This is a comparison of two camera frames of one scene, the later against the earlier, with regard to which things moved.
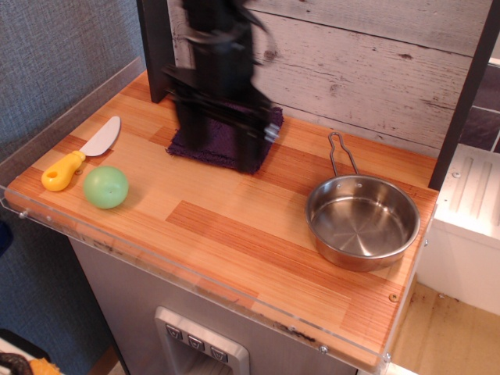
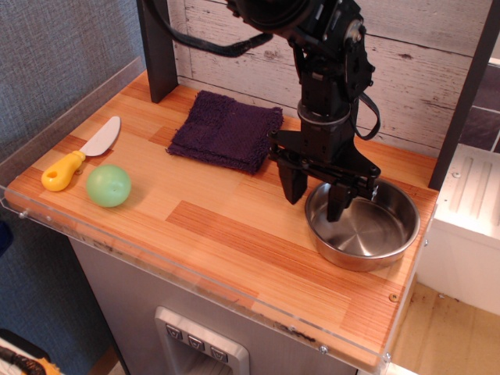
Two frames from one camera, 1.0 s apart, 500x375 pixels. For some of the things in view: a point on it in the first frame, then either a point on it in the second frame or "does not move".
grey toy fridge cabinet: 160,326 does not move
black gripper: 219,80 to 326,144
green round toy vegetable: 105,187 does not move
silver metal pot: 358,222 does not move
